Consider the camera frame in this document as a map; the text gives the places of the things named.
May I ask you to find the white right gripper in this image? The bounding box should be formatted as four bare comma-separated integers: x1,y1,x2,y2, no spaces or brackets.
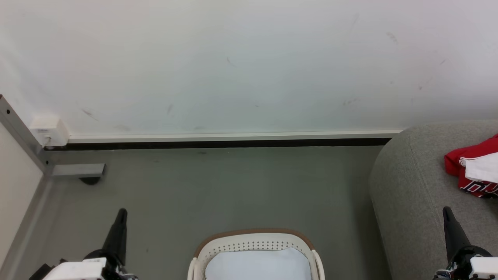
433,206,498,280

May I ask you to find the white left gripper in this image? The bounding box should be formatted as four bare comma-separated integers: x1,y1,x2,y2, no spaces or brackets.
42,208,137,280

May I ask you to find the red and white garment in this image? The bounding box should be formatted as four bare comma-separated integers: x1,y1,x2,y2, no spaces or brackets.
444,134,498,199

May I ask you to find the white laundry basket brown rim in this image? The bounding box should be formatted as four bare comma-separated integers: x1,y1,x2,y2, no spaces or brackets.
187,228,326,280

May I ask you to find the grey fabric sofa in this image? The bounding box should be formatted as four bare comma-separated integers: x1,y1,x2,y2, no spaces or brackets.
368,119,498,280

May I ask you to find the pale blue cloth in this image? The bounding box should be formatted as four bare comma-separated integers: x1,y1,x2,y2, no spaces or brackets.
204,247,313,280

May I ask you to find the white wall socket box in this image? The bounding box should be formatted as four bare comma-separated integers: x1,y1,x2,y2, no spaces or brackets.
29,116,70,148

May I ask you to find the grey metal partition post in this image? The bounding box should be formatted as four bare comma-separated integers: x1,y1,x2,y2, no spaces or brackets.
0,94,106,180

